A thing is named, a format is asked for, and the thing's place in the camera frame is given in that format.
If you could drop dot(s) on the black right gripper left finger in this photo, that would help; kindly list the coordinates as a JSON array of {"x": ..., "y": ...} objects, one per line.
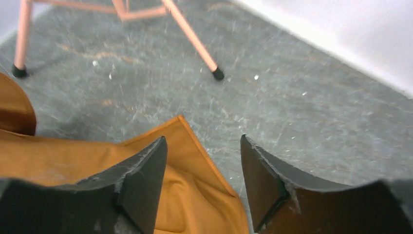
[{"x": 122, "y": 199}]

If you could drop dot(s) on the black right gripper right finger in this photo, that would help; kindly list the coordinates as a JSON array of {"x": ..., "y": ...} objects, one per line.
[{"x": 286, "y": 200}]

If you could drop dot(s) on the orange cloth napkin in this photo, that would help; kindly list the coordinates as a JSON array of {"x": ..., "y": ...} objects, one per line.
[{"x": 195, "y": 197}]

